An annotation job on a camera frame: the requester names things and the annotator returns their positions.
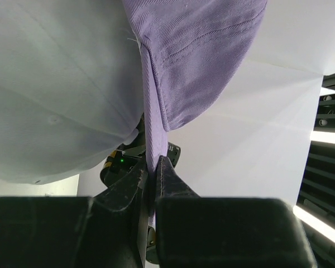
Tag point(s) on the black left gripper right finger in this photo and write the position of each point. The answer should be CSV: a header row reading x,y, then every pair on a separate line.
x,y
192,231

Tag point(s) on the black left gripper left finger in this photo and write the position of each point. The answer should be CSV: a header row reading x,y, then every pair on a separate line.
x,y
108,230

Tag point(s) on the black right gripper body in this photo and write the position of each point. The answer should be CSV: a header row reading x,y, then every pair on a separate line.
x,y
125,157

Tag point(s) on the purple baseball cap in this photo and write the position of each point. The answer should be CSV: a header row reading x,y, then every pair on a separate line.
x,y
189,51

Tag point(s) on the white baseball cap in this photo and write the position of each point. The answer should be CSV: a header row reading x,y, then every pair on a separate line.
x,y
70,87

